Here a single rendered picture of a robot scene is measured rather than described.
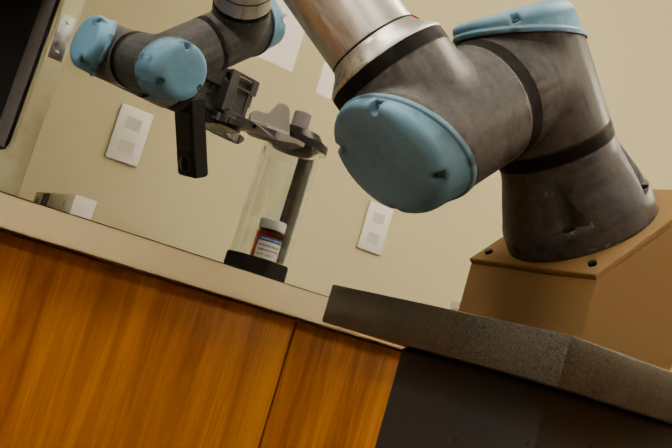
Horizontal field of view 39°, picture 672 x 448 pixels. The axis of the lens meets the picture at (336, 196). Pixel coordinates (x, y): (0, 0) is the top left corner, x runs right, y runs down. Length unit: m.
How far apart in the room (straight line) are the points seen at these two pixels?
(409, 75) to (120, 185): 1.24
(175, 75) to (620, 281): 0.57
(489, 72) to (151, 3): 1.27
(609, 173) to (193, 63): 0.52
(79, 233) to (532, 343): 0.62
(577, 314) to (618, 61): 1.94
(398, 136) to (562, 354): 0.21
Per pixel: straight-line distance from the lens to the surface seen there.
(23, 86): 1.51
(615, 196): 0.91
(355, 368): 1.40
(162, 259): 1.21
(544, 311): 0.90
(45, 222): 1.17
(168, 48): 1.15
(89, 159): 1.94
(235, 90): 1.36
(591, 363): 0.76
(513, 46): 0.86
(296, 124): 1.47
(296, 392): 1.36
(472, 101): 0.80
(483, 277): 0.97
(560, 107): 0.88
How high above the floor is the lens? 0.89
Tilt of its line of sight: 8 degrees up
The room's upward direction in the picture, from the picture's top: 17 degrees clockwise
